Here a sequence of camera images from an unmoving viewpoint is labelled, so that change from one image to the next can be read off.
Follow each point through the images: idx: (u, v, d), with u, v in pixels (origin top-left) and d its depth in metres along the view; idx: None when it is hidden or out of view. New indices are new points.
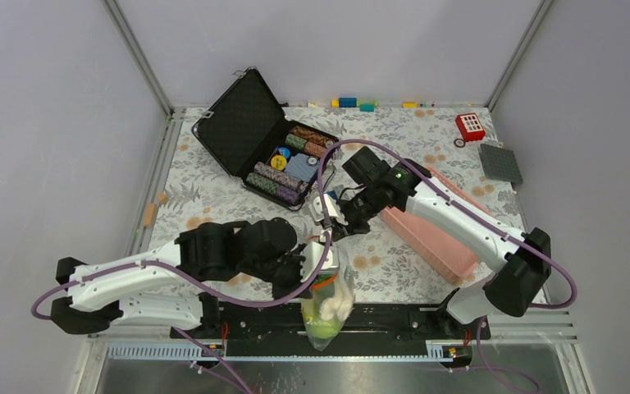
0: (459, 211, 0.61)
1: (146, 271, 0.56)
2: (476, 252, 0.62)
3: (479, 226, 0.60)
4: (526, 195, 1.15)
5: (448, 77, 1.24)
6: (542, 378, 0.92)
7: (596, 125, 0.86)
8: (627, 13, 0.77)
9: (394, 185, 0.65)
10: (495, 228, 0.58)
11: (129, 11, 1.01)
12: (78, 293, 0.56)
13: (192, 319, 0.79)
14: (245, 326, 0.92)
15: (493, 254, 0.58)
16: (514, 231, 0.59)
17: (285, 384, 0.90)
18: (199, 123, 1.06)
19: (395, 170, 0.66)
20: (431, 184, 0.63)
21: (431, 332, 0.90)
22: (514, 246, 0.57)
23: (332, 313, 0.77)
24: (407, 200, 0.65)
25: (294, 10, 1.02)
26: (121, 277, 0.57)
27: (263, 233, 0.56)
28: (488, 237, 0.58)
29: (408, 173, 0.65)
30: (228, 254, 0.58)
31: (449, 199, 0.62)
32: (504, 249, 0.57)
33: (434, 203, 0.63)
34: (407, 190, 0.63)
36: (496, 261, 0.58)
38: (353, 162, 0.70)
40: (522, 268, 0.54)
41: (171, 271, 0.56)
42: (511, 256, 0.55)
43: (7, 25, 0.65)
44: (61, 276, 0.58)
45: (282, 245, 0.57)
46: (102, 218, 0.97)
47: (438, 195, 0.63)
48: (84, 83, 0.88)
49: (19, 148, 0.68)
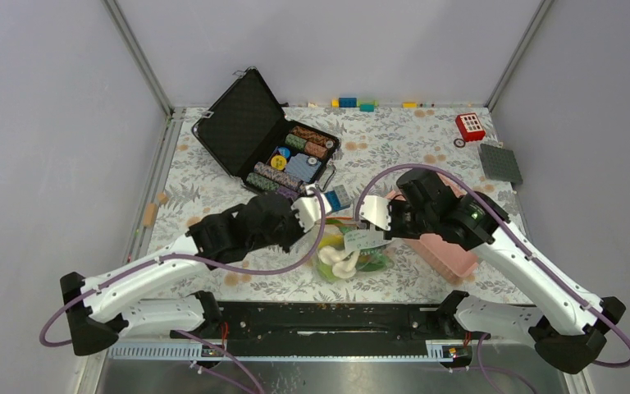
0: (539, 269, 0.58)
1: (163, 265, 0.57)
2: (542, 309, 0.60)
3: (557, 289, 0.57)
4: (526, 195, 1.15)
5: (448, 77, 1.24)
6: (542, 377, 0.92)
7: (595, 125, 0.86)
8: (627, 12, 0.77)
9: (470, 226, 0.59)
10: (577, 296, 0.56)
11: (129, 11, 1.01)
12: (98, 302, 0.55)
13: (196, 317, 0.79)
14: (245, 326, 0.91)
15: (569, 321, 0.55)
16: (595, 300, 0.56)
17: (285, 385, 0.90)
18: (199, 123, 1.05)
19: (471, 208, 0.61)
20: (510, 233, 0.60)
21: (431, 332, 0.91)
22: (593, 317, 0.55)
23: (328, 259, 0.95)
24: (481, 245, 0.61)
25: (295, 10, 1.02)
26: (139, 277, 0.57)
27: (261, 208, 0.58)
28: (567, 304, 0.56)
29: (483, 213, 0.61)
30: (235, 234, 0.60)
31: (531, 254, 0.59)
32: (583, 321, 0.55)
33: (513, 255, 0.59)
34: (485, 236, 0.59)
36: (569, 328, 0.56)
38: (420, 185, 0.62)
40: (600, 345, 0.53)
41: (190, 258, 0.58)
42: (591, 330, 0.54)
43: (7, 25, 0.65)
44: (66, 293, 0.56)
45: (282, 211, 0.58)
46: (103, 218, 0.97)
47: (517, 247, 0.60)
48: (84, 83, 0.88)
49: (20, 147, 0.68)
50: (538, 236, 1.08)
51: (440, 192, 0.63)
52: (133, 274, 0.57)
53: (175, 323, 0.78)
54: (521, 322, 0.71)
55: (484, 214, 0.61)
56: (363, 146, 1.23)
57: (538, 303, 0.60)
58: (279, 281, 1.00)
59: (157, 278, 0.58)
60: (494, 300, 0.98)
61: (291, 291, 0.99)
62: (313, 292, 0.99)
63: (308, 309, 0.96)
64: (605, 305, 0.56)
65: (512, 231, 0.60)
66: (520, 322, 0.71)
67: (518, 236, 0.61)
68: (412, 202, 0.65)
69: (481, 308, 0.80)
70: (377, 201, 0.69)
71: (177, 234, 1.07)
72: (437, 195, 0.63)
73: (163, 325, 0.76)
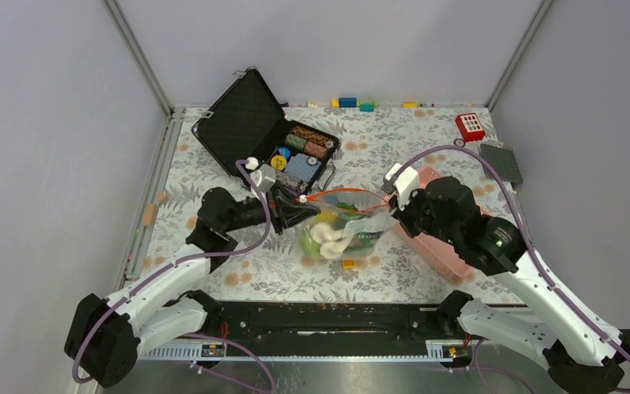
0: (560, 300, 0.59)
1: (180, 267, 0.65)
2: (559, 337, 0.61)
3: (578, 322, 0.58)
4: (526, 195, 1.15)
5: (447, 77, 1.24)
6: (541, 378, 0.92)
7: (596, 125, 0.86)
8: (628, 11, 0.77)
9: (493, 254, 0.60)
10: (598, 329, 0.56)
11: (128, 10, 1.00)
12: (132, 308, 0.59)
13: (199, 312, 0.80)
14: (245, 326, 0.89)
15: (588, 352, 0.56)
16: (614, 332, 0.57)
17: (285, 384, 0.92)
18: (199, 123, 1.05)
19: (495, 235, 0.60)
20: (536, 258, 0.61)
21: (431, 332, 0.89)
22: (611, 350, 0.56)
23: (320, 237, 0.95)
24: (504, 272, 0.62)
25: (295, 10, 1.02)
26: (162, 280, 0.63)
27: (210, 213, 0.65)
28: (587, 336, 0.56)
29: (509, 240, 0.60)
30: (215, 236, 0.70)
31: (554, 286, 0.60)
32: (602, 354, 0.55)
33: (536, 286, 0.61)
34: (510, 264, 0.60)
36: (586, 359, 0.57)
38: (454, 203, 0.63)
40: (618, 377, 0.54)
41: (198, 257, 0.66)
42: (609, 363, 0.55)
43: (8, 27, 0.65)
44: (92, 312, 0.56)
45: (230, 203, 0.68)
46: (102, 217, 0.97)
47: (540, 277, 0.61)
48: (84, 84, 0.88)
49: (19, 148, 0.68)
50: (538, 236, 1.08)
51: (470, 212, 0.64)
52: (153, 281, 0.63)
53: (184, 326, 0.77)
54: (534, 341, 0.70)
55: (508, 240, 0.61)
56: (363, 146, 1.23)
57: (556, 333, 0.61)
58: (280, 281, 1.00)
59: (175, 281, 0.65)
60: (494, 300, 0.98)
61: (292, 291, 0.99)
62: (314, 292, 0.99)
63: (308, 309, 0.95)
64: (623, 337, 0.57)
65: (537, 258, 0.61)
66: (532, 341, 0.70)
67: (542, 264, 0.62)
68: (440, 217, 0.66)
69: (488, 317, 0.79)
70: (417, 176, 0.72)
71: (177, 234, 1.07)
72: (467, 217, 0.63)
73: (175, 330, 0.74)
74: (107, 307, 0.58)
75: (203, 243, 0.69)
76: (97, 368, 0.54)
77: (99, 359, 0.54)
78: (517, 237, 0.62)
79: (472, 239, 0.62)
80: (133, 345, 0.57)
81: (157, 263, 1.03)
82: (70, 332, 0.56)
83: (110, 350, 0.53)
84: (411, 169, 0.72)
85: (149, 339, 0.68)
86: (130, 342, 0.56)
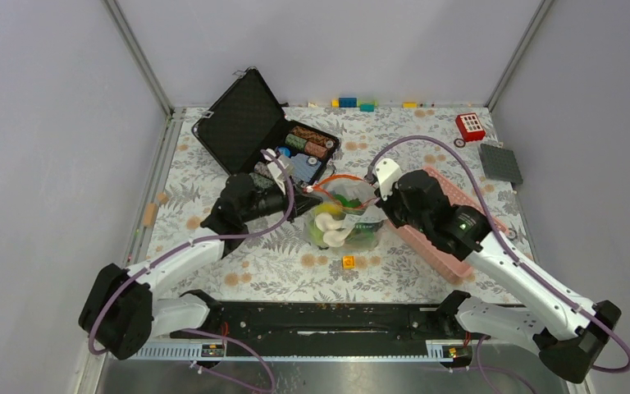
0: (528, 275, 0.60)
1: (197, 245, 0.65)
2: (539, 315, 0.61)
3: (548, 294, 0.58)
4: (526, 195, 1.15)
5: (447, 77, 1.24)
6: (542, 378, 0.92)
7: (596, 125, 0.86)
8: (627, 11, 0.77)
9: (458, 239, 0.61)
10: (567, 300, 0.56)
11: (128, 11, 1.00)
12: (152, 279, 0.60)
13: (203, 306, 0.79)
14: (245, 327, 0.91)
15: (563, 324, 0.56)
16: (586, 303, 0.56)
17: (285, 384, 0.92)
18: (199, 123, 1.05)
19: (459, 220, 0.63)
20: (499, 239, 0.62)
21: (430, 332, 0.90)
22: (586, 320, 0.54)
23: (322, 225, 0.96)
24: (469, 253, 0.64)
25: (295, 11, 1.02)
26: (180, 257, 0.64)
27: (232, 194, 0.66)
28: (558, 307, 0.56)
29: (472, 225, 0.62)
30: (229, 223, 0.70)
31: (518, 261, 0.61)
32: (575, 323, 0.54)
33: (501, 263, 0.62)
34: (475, 245, 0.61)
36: (564, 332, 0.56)
38: (422, 192, 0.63)
40: (595, 348, 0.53)
41: (212, 240, 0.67)
42: (582, 332, 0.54)
43: (8, 28, 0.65)
44: (111, 282, 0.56)
45: (251, 187, 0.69)
46: (103, 217, 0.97)
47: (505, 254, 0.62)
48: (84, 84, 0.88)
49: (19, 148, 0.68)
50: (538, 235, 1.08)
51: (439, 200, 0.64)
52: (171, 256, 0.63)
53: (188, 318, 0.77)
54: (526, 328, 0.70)
55: (472, 225, 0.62)
56: (363, 146, 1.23)
57: (535, 311, 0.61)
58: (280, 281, 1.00)
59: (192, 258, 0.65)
60: (494, 300, 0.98)
61: (292, 291, 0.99)
62: (313, 292, 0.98)
63: (308, 309, 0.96)
64: (599, 309, 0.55)
65: (503, 238, 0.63)
66: (524, 329, 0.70)
67: (508, 243, 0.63)
68: (410, 205, 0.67)
69: (484, 310, 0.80)
70: (399, 169, 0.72)
71: (177, 234, 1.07)
72: (435, 204, 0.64)
73: (177, 322, 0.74)
74: (125, 277, 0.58)
75: (218, 228, 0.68)
76: (113, 339, 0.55)
77: (116, 328, 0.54)
78: (482, 222, 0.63)
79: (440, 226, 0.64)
80: (148, 318, 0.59)
81: None
82: (89, 300, 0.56)
83: (129, 318, 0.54)
84: (390, 161, 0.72)
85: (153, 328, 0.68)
86: (145, 314, 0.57)
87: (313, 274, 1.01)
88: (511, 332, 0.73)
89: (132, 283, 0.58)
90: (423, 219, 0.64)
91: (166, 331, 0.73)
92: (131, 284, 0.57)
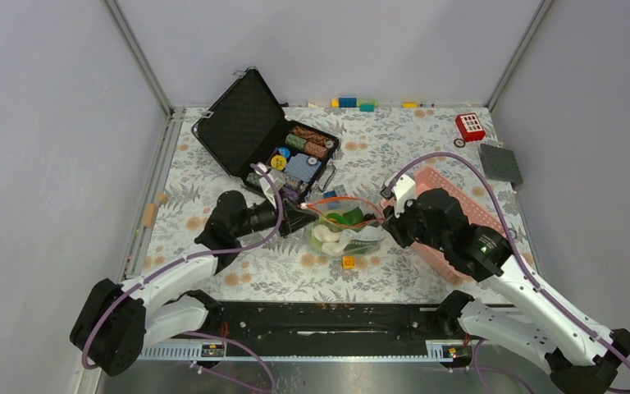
0: (548, 302, 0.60)
1: (190, 263, 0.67)
2: (554, 339, 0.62)
3: (567, 322, 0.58)
4: (526, 195, 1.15)
5: (447, 77, 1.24)
6: (540, 378, 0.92)
7: (596, 125, 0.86)
8: (628, 11, 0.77)
9: (480, 261, 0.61)
10: (586, 327, 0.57)
11: (128, 10, 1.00)
12: (147, 294, 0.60)
13: (199, 309, 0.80)
14: (245, 327, 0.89)
15: (579, 352, 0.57)
16: (604, 331, 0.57)
17: (285, 384, 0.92)
18: (199, 123, 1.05)
19: (481, 242, 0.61)
20: (522, 266, 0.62)
21: (430, 332, 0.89)
22: (603, 348, 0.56)
23: (320, 236, 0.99)
24: (490, 276, 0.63)
25: (295, 11, 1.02)
26: (175, 272, 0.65)
27: (224, 213, 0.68)
28: (577, 335, 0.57)
29: (494, 247, 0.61)
30: (221, 240, 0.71)
31: (538, 286, 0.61)
32: (592, 352, 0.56)
33: (522, 287, 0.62)
34: (495, 269, 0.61)
36: (581, 359, 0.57)
38: (443, 213, 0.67)
40: (611, 376, 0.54)
41: (207, 255, 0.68)
42: (600, 361, 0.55)
43: (8, 29, 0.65)
44: (104, 298, 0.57)
45: (242, 205, 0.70)
46: (102, 218, 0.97)
47: (526, 279, 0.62)
48: (84, 84, 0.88)
49: (20, 148, 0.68)
50: (538, 236, 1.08)
51: (458, 221, 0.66)
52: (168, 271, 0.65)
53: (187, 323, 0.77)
54: (536, 344, 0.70)
55: (493, 248, 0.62)
56: (363, 146, 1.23)
57: (550, 336, 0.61)
58: (280, 281, 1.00)
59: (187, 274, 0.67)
60: (494, 300, 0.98)
61: (292, 291, 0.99)
62: (313, 292, 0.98)
63: (308, 309, 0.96)
64: (616, 336, 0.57)
65: (524, 263, 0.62)
66: (535, 345, 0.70)
67: (528, 269, 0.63)
68: (430, 228, 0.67)
69: (490, 318, 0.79)
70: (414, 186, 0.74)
71: (177, 234, 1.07)
72: (456, 226, 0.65)
73: (176, 327, 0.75)
74: (119, 293, 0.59)
75: (211, 243, 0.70)
76: (103, 355, 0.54)
77: (107, 345, 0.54)
78: (504, 245, 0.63)
79: (458, 247, 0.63)
80: (139, 335, 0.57)
81: (157, 263, 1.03)
82: (82, 315, 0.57)
83: (119, 334, 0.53)
84: (409, 177, 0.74)
85: (148, 338, 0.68)
86: (138, 330, 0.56)
87: (313, 275, 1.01)
88: (519, 346, 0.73)
89: (126, 299, 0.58)
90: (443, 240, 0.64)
91: (166, 336, 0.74)
92: (125, 300, 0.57)
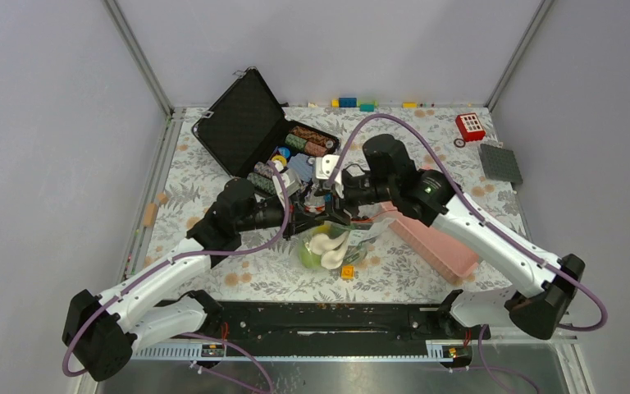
0: (494, 234, 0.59)
1: (177, 263, 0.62)
2: (504, 273, 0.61)
3: (513, 251, 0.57)
4: (526, 195, 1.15)
5: (447, 77, 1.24)
6: (543, 377, 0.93)
7: (595, 125, 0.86)
8: (627, 12, 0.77)
9: (425, 203, 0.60)
10: (532, 255, 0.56)
11: (128, 11, 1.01)
12: (120, 309, 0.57)
13: (199, 312, 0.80)
14: (245, 326, 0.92)
15: (528, 280, 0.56)
16: (551, 257, 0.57)
17: (285, 384, 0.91)
18: (199, 123, 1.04)
19: (425, 184, 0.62)
20: (465, 199, 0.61)
21: (431, 332, 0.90)
22: (552, 274, 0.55)
23: (320, 248, 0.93)
24: (437, 220, 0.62)
25: (295, 11, 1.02)
26: (154, 280, 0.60)
27: (230, 201, 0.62)
28: (524, 263, 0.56)
29: (437, 188, 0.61)
30: (222, 231, 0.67)
31: (484, 220, 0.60)
32: (540, 278, 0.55)
33: (467, 223, 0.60)
34: (440, 206, 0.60)
36: (531, 289, 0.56)
38: (389, 158, 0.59)
40: (560, 300, 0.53)
41: (198, 254, 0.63)
42: (549, 286, 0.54)
43: (8, 30, 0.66)
44: (83, 309, 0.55)
45: (250, 194, 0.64)
46: (102, 218, 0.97)
47: (471, 214, 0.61)
48: (84, 84, 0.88)
49: (19, 148, 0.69)
50: (538, 235, 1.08)
51: (404, 166, 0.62)
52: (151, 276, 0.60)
53: (184, 324, 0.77)
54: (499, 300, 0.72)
55: (438, 188, 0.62)
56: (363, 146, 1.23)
57: (500, 270, 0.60)
58: (280, 281, 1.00)
59: (171, 278, 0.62)
60: None
61: (292, 291, 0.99)
62: (314, 292, 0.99)
63: (308, 309, 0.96)
64: (563, 263, 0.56)
65: (467, 199, 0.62)
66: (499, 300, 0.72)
67: (472, 204, 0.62)
68: (376, 167, 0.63)
69: (471, 298, 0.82)
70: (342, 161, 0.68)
71: (177, 234, 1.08)
72: (402, 169, 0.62)
73: (171, 329, 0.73)
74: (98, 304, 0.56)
75: (207, 240, 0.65)
76: (91, 362, 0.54)
77: (93, 353, 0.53)
78: (446, 185, 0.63)
79: (404, 192, 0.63)
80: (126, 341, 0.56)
81: None
82: (66, 324, 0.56)
83: (102, 343, 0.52)
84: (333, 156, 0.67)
85: (143, 339, 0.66)
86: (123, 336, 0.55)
87: (312, 275, 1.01)
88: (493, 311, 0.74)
89: (104, 312, 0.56)
90: (391, 192, 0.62)
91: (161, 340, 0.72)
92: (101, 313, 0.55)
